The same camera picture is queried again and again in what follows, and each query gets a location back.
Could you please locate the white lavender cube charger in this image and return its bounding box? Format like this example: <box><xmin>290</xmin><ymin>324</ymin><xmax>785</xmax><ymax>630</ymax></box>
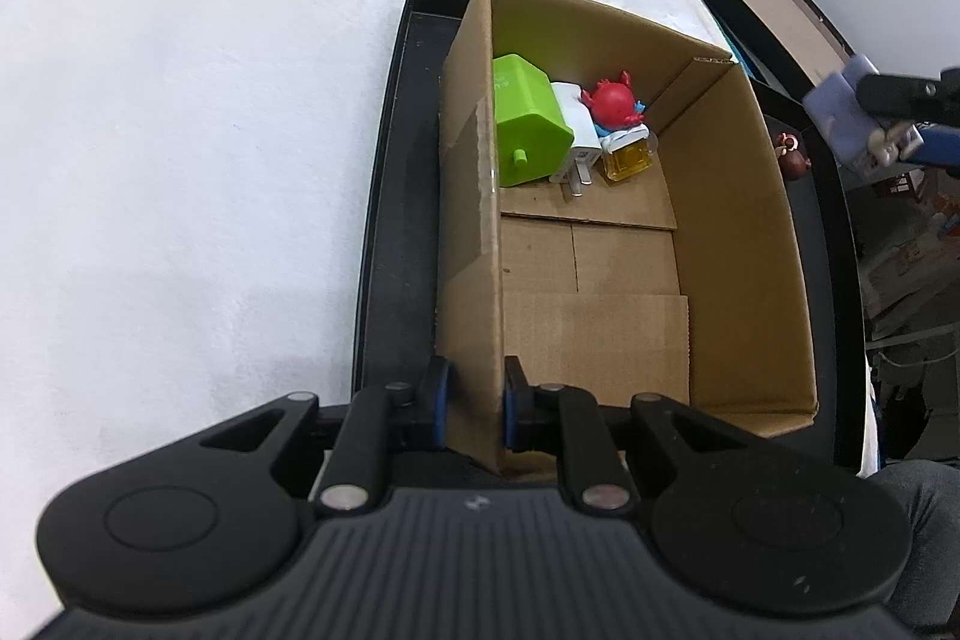
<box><xmin>802</xmin><ymin>55</ymin><xmax>884</xmax><ymax>177</ymax></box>

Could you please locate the brown cardboard box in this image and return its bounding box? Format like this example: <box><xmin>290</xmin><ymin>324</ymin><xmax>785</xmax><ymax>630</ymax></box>
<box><xmin>436</xmin><ymin>0</ymin><xmax>818</xmax><ymax>470</ymax></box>

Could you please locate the miniature beer mug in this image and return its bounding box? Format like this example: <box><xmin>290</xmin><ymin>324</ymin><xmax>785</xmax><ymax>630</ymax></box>
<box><xmin>601</xmin><ymin>124</ymin><xmax>658</xmax><ymax>184</ymax></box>

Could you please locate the green plastic box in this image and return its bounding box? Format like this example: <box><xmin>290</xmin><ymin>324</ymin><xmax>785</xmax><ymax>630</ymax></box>
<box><xmin>493</xmin><ymin>53</ymin><xmax>574</xmax><ymax>188</ymax></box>

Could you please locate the red blue creature figurine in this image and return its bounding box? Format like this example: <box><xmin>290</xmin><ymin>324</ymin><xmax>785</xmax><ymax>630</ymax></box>
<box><xmin>579</xmin><ymin>71</ymin><xmax>644</xmax><ymax>133</ymax></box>

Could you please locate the white plug adapter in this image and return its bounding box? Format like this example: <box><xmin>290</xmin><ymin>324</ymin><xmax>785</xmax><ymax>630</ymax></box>
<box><xmin>550</xmin><ymin>81</ymin><xmax>601</xmax><ymax>198</ymax></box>

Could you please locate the black shallow tray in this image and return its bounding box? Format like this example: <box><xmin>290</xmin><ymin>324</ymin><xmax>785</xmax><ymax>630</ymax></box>
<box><xmin>352</xmin><ymin>0</ymin><xmax>871</xmax><ymax>471</ymax></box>

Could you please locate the black box lid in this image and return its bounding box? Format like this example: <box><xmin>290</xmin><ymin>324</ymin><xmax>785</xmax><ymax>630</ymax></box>
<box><xmin>703</xmin><ymin>0</ymin><xmax>853</xmax><ymax>101</ymax></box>

